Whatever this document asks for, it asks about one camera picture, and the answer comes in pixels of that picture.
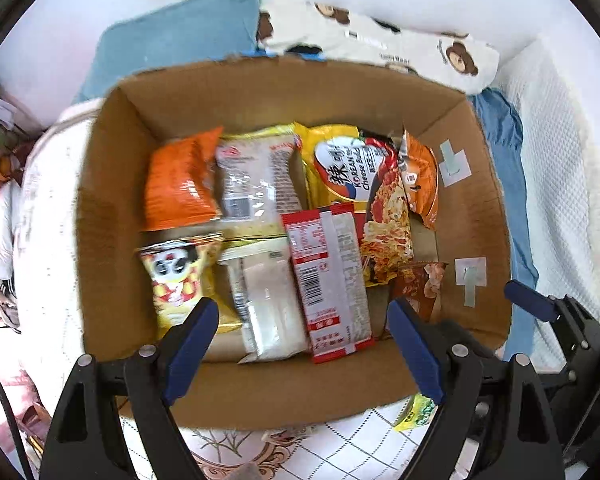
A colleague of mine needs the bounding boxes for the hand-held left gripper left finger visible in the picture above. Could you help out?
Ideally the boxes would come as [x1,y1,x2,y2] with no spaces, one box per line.
[39,297,220,480]

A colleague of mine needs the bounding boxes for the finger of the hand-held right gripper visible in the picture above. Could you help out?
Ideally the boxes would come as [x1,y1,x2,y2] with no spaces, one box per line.
[503,280,600,378]

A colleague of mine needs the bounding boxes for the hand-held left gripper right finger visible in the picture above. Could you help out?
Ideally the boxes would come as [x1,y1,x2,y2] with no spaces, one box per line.
[387,297,566,480]

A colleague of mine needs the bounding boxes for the small brown snack packet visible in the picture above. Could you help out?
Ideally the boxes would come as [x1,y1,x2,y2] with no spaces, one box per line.
[389,260,449,333]

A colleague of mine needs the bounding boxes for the yellow panda snack packet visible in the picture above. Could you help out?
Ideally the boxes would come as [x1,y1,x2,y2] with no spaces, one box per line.
[136,231,244,342]

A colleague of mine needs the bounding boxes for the plain white snack packet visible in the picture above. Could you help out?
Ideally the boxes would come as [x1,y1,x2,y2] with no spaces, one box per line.
[217,239,312,365]

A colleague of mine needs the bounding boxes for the red and white long packet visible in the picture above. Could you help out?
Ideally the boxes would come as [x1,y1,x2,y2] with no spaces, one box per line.
[280,202,377,365]

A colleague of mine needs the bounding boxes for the small orange snack packet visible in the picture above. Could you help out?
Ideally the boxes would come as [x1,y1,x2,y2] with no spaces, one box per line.
[399,129,440,232]

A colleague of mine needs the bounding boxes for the large orange snack packet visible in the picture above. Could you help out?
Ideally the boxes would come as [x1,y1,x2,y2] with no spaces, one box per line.
[144,126,224,232]

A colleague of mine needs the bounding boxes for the clear yellow-edged snack packet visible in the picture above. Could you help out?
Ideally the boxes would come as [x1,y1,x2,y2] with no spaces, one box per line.
[214,126,307,242]

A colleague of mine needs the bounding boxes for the yellow instant noodle packet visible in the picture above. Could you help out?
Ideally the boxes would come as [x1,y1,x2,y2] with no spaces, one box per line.
[294,122,417,288]

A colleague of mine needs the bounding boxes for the printed cardboard box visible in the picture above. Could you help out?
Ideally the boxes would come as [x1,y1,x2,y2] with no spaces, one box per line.
[75,55,513,431]

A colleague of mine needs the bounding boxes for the green snack packet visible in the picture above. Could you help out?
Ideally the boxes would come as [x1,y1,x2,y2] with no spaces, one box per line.
[392,392,439,433]

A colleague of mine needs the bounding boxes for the white textured blanket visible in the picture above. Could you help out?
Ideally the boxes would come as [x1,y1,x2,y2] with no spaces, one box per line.
[494,36,600,313]

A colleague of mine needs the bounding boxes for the black striped shoes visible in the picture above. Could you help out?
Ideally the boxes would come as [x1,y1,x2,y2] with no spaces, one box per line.
[0,279,22,335]

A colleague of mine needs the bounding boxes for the white diamond-pattern quilt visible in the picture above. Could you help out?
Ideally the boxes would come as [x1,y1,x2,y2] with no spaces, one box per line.
[11,97,441,480]

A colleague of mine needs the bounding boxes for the white bear-print pillow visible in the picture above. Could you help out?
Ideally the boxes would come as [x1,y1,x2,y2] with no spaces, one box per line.
[256,0,501,97]

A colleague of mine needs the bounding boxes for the teal pillow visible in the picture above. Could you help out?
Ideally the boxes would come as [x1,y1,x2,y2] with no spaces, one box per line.
[74,0,262,105]

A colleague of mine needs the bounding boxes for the black cable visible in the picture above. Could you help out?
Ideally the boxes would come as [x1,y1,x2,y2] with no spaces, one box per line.
[0,344,37,480]

